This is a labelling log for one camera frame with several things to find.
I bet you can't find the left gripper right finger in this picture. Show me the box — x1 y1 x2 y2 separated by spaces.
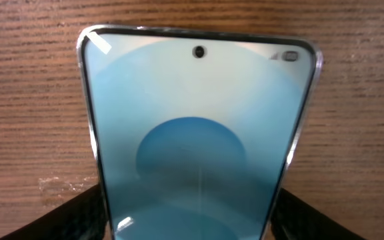
271 189 364 240

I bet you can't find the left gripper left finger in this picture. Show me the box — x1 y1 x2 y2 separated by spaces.
0 184 107 240

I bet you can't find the Galaxy S25 smartphone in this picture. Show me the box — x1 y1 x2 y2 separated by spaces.
76 24 323 239

